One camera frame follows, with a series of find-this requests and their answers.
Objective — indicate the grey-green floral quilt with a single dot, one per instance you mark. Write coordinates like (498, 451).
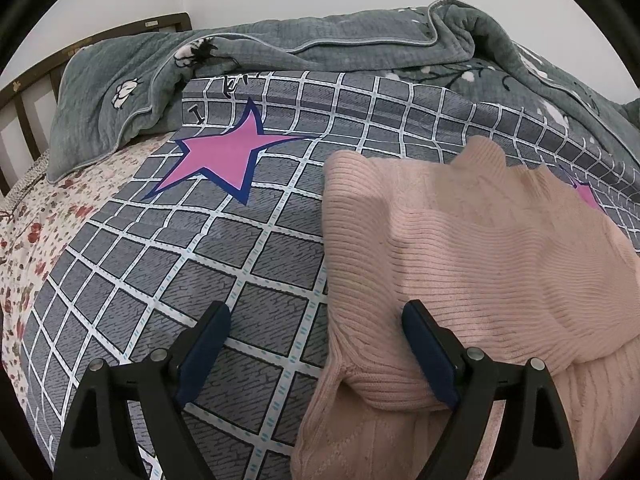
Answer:
(350, 45)

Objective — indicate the pink ribbed knit sweater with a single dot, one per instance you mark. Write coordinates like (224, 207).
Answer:
(475, 240)

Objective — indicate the floral bed sheet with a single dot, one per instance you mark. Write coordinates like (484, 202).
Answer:
(60, 210)

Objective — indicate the dark wooden headboard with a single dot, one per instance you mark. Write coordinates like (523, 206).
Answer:
(27, 125)

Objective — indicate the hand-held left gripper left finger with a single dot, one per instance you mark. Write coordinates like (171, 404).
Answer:
(201, 360)

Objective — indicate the grey checked star bed cover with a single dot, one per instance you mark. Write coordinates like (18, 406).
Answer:
(200, 260)

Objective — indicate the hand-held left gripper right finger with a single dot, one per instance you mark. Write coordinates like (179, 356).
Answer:
(430, 355)

